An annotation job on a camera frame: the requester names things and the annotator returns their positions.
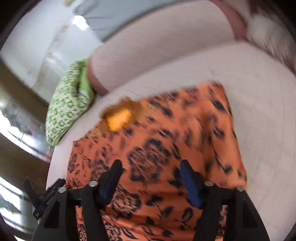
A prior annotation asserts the pale grey headboard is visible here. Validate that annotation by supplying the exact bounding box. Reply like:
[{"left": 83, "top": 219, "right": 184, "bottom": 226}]
[{"left": 75, "top": 0, "right": 210, "bottom": 41}]

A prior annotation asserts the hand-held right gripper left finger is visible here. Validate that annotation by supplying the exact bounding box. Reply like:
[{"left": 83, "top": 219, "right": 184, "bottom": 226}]
[{"left": 31, "top": 159, "right": 125, "bottom": 241}]

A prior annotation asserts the wooden glass-panel door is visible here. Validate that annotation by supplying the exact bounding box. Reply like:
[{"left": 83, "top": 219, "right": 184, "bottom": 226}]
[{"left": 0, "top": 58, "right": 54, "bottom": 232}]

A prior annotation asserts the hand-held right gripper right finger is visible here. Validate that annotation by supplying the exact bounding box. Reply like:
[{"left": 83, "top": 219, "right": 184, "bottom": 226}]
[{"left": 180, "top": 159, "right": 270, "bottom": 241}]

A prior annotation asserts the green patterned pillow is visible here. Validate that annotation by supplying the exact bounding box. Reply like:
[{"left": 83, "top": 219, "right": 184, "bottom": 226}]
[{"left": 45, "top": 59, "right": 97, "bottom": 146}]

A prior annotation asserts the white fluffy cloth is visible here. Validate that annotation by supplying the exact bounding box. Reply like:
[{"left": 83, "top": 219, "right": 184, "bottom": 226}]
[{"left": 245, "top": 13, "right": 295, "bottom": 68}]

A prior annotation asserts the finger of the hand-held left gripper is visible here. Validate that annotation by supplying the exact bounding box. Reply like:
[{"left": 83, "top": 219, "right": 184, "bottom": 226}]
[
  {"left": 24, "top": 177, "right": 44, "bottom": 220},
  {"left": 42, "top": 178, "right": 67, "bottom": 205}
]

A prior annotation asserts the pale pink bed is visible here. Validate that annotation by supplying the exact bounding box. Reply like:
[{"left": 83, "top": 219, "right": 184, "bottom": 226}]
[{"left": 46, "top": 43, "right": 296, "bottom": 241}]

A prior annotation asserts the orange floral garment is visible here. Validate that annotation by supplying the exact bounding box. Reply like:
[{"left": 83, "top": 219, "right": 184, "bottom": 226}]
[{"left": 66, "top": 81, "right": 248, "bottom": 241}]

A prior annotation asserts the pale pink bolster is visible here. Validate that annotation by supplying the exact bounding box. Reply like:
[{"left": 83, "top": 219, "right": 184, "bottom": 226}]
[{"left": 87, "top": 0, "right": 246, "bottom": 96}]

